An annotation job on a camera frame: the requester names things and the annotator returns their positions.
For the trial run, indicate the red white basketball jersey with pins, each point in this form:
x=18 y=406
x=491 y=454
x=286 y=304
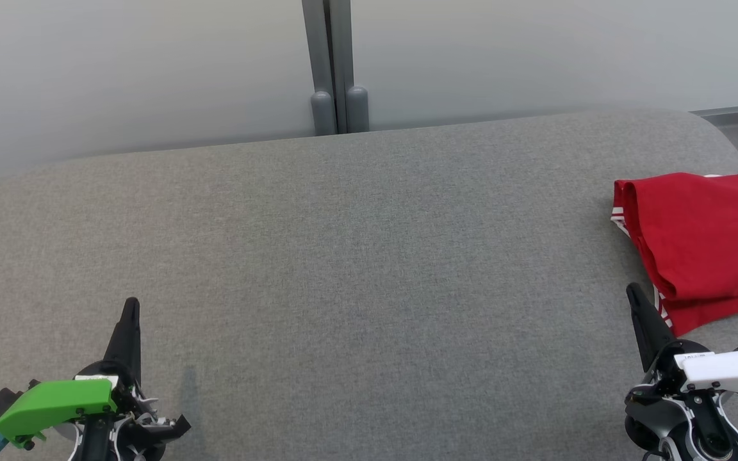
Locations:
x=708 y=237

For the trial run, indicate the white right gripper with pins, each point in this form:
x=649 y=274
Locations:
x=728 y=371

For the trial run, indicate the grey partition post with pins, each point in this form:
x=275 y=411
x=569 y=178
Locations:
x=327 y=45

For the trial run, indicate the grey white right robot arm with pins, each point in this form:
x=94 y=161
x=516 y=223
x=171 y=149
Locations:
x=702 y=429

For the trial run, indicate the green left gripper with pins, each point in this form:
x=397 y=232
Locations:
x=55 y=400

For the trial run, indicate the grey floor rail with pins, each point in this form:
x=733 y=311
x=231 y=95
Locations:
x=728 y=111

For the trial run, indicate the grey rounded post cap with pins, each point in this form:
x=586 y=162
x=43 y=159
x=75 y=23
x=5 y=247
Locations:
x=357 y=110
x=323 y=115

